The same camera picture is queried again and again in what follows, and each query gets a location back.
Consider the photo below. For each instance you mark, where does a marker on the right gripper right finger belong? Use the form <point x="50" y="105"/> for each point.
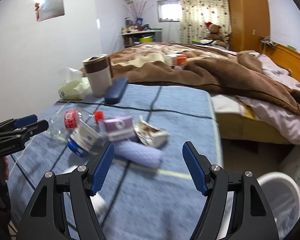
<point x="214" y="183"/>

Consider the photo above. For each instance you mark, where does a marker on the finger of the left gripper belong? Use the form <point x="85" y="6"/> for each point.
<point x="12" y="124"/>
<point x="26" y="132"/>

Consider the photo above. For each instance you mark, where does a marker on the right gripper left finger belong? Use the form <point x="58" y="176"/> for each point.
<point x="45" y="217"/>

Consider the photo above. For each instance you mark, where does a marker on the clear plastic bottle red label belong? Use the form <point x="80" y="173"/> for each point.
<point x="63" y="123"/>

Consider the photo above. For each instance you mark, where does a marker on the blue white milk pouch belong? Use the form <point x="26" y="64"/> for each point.
<point x="85" y="139"/>

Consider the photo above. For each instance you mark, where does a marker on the purple milk carton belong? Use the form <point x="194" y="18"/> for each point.
<point x="120" y="128"/>

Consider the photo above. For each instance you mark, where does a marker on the lavender foam roll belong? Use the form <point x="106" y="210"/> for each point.
<point x="139" y="153"/>

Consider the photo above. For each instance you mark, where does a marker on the snack wrapper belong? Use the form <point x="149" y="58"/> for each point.
<point x="150" y="135"/>

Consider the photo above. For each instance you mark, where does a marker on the white trash bin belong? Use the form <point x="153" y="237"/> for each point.
<point x="277" y="202"/>

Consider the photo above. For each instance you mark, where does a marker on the left human hand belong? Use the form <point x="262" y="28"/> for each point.
<point x="4" y="168"/>

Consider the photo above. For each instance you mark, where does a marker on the green tissue pack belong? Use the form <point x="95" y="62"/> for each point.
<point x="74" y="85"/>

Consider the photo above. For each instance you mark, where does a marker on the beige brown-lid cup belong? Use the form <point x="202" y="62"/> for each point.
<point x="98" y="72"/>

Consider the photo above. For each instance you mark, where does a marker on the dark blue glasses case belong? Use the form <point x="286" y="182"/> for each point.
<point x="116" y="91"/>

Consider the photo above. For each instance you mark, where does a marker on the pink bed sheet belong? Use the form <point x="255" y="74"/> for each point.
<point x="250" y="119"/>

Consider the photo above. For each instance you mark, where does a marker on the blue checked mat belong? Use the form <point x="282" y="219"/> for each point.
<point x="141" y="203"/>

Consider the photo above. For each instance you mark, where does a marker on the brown fleece blanket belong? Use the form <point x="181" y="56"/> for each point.
<point x="209" y="69"/>

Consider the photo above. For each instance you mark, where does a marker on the cluttered side shelf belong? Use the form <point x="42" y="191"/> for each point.
<point x="134" y="34"/>

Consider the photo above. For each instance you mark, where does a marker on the wooden bed headboard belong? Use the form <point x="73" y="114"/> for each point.
<point x="283" y="56"/>

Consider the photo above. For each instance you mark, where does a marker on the orange white box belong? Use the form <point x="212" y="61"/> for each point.
<point x="175" y="59"/>

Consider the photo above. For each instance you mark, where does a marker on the brown teddy bear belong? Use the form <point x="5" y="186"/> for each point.
<point x="215" y="34"/>

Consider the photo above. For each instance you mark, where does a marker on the wooden wardrobe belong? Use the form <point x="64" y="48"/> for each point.
<point x="250" y="23"/>

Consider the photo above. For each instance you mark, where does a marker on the patterned window curtain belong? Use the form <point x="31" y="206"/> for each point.
<point x="197" y="13"/>

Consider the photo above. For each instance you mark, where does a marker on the silver wall poster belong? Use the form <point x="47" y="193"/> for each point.
<point x="47" y="9"/>

